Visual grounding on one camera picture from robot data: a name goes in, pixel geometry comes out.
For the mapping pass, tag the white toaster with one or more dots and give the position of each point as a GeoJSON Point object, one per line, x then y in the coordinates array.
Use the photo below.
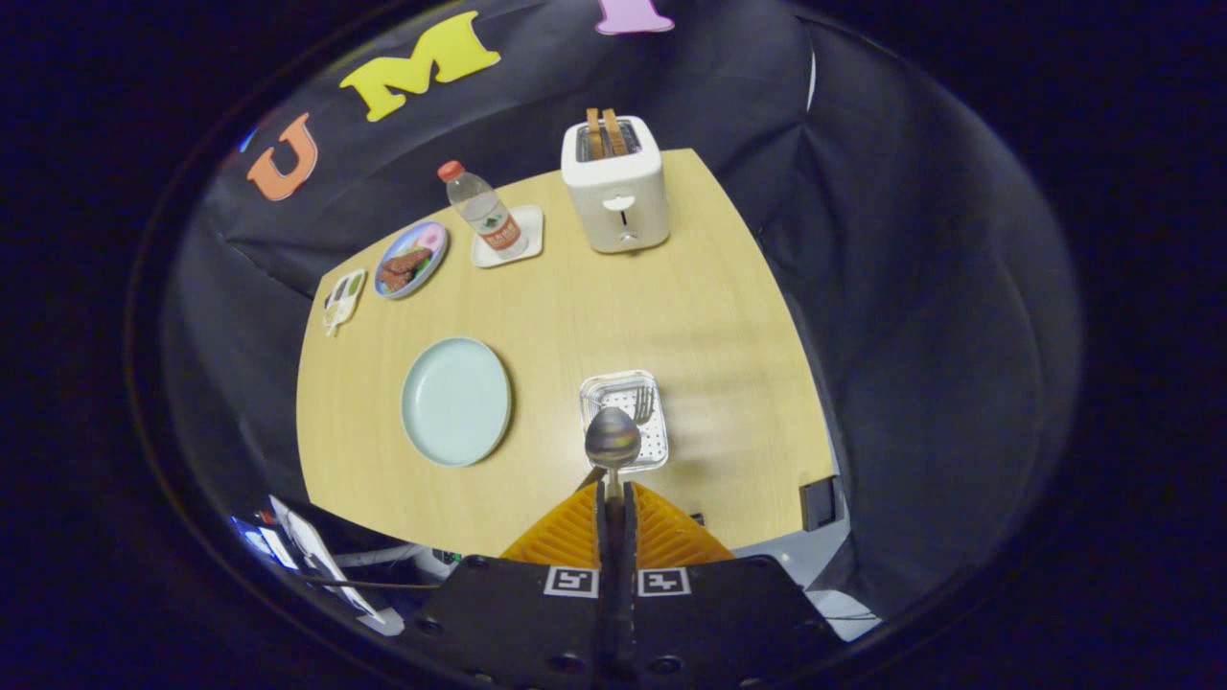
{"type": "Point", "coordinates": [618, 206]}

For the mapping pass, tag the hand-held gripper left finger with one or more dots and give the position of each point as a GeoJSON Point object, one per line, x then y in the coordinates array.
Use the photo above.
{"type": "Point", "coordinates": [604, 537]}

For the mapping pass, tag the small white square tray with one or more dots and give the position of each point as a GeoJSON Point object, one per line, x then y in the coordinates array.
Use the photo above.
{"type": "Point", "coordinates": [530, 230]}

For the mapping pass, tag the black table bracket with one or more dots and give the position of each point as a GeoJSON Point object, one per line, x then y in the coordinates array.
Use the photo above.
{"type": "Point", "coordinates": [821, 503]}

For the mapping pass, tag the brown meat pieces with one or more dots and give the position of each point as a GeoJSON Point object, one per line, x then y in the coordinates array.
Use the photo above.
{"type": "Point", "coordinates": [403, 270]}

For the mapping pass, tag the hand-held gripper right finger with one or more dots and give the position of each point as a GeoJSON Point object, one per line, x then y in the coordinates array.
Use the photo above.
{"type": "Point", "coordinates": [630, 537]}

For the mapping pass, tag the small white sauce dish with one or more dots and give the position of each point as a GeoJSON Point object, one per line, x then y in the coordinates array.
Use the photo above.
{"type": "Point", "coordinates": [343, 299]}

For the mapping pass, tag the silver fork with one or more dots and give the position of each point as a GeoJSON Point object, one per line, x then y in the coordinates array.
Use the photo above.
{"type": "Point", "coordinates": [643, 407]}

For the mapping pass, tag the white board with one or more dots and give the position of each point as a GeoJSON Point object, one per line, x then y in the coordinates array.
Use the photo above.
{"type": "Point", "coordinates": [316, 551]}

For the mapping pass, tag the brown bread slice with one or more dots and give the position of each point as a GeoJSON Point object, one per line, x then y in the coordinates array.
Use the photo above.
{"type": "Point", "coordinates": [614, 134]}
{"type": "Point", "coordinates": [595, 139]}

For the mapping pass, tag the blue lit screen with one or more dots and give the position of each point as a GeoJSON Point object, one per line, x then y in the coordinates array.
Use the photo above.
{"type": "Point", "coordinates": [264, 544]}

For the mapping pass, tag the blue patterned plate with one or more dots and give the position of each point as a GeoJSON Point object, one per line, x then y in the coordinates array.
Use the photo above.
{"type": "Point", "coordinates": [427, 240]}

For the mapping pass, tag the black backdrop cloth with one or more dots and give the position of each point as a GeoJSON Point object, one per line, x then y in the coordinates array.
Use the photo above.
{"type": "Point", "coordinates": [959, 316]}

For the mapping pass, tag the light green plate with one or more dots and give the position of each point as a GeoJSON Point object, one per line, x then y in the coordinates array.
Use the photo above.
{"type": "Point", "coordinates": [455, 402]}

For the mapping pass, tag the clear water bottle red cap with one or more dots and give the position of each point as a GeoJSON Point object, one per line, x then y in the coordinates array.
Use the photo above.
{"type": "Point", "coordinates": [484, 211]}

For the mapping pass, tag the metal mesh basket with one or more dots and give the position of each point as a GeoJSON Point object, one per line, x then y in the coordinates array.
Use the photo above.
{"type": "Point", "coordinates": [613, 391]}

